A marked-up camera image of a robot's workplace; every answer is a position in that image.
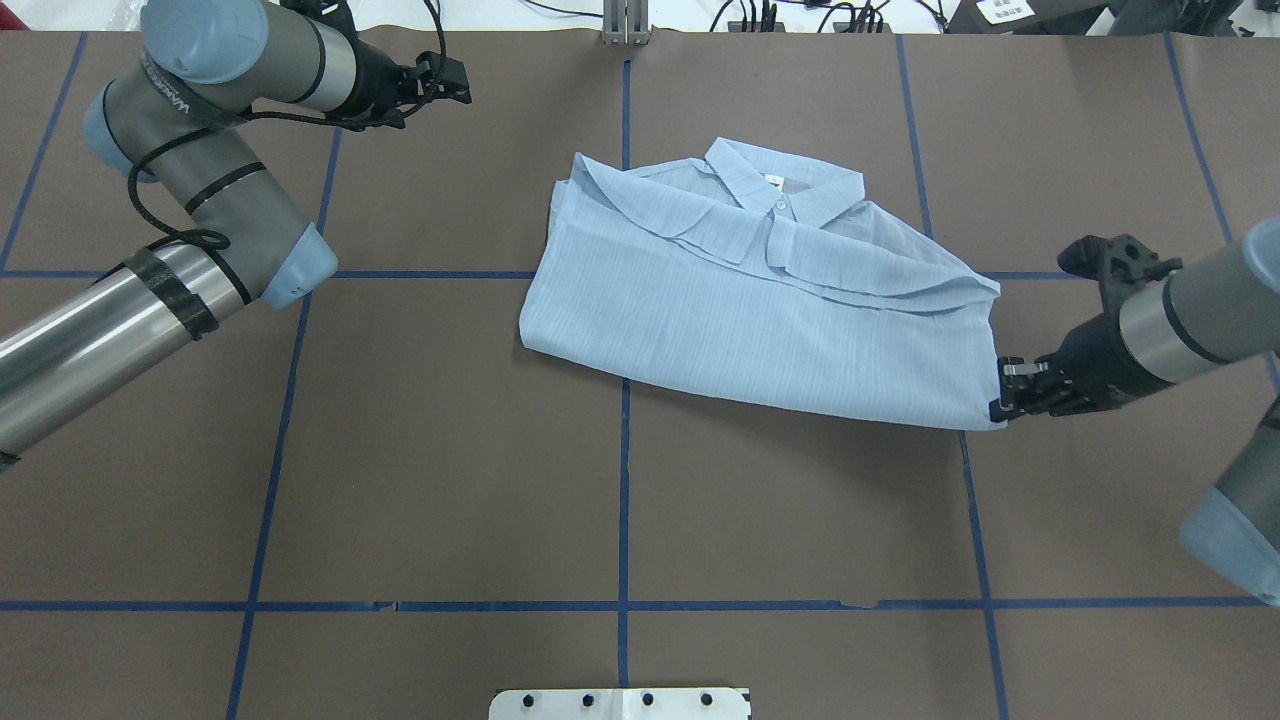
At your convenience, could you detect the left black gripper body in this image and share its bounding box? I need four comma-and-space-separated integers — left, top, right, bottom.
349, 41, 442, 129

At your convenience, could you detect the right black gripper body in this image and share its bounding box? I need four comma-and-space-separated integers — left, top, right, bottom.
1030, 315, 1171, 416

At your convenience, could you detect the light blue button-up shirt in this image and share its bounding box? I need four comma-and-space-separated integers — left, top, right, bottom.
518, 138, 1001, 430

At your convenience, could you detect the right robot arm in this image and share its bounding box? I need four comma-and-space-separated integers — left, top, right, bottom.
989, 218, 1277, 607

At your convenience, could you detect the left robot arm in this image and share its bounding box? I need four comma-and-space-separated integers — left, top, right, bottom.
1, 1, 472, 469

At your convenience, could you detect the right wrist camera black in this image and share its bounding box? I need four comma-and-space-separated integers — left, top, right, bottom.
1056, 234, 1184, 316

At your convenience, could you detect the aluminium frame post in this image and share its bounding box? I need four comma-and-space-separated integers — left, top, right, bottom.
602, 0, 652, 46

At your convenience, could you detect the black braided left cable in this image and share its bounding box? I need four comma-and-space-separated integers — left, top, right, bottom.
125, 0, 449, 251

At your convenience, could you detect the white central pedestal column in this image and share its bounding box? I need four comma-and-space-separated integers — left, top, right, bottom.
488, 687, 753, 719

